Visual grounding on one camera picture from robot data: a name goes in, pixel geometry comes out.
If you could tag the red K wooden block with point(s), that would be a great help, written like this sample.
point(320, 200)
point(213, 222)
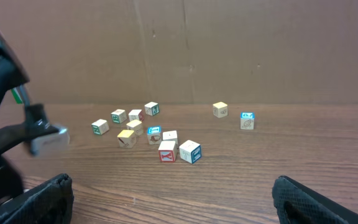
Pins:
point(167, 151)

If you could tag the plain white wooden block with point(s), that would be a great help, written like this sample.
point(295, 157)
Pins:
point(171, 136)

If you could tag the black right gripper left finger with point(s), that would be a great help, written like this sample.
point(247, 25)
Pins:
point(49, 203)

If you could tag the green framed wooden block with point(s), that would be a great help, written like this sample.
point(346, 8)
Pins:
point(100, 127)

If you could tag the far blue wooden block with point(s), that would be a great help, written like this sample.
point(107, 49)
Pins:
point(247, 120)

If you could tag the teal J wooden block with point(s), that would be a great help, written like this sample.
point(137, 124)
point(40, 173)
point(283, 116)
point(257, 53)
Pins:
point(152, 108)

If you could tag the yellow wooden block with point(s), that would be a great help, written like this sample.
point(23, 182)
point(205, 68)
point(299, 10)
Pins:
point(220, 109)
point(127, 138)

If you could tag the blue T wooden block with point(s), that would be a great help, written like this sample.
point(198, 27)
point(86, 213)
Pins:
point(190, 151)

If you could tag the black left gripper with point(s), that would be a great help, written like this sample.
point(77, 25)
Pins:
point(36, 125)

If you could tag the pale yellow top block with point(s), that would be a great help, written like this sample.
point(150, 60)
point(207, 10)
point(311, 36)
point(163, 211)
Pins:
point(136, 126)

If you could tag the dark red wooden block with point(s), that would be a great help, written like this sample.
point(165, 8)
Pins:
point(136, 114)

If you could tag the yellow top wooden block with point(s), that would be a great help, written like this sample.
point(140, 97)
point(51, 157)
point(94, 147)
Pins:
point(127, 138)

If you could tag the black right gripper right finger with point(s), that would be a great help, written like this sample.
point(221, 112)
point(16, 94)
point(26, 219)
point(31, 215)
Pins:
point(297, 204)

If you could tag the green B wooden block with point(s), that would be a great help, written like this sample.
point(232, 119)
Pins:
point(118, 116)

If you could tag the blue top wooden block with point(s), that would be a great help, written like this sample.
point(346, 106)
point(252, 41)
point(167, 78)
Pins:
point(154, 134)

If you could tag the far yellow wooden block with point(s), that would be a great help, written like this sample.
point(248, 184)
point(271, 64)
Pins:
point(220, 109)

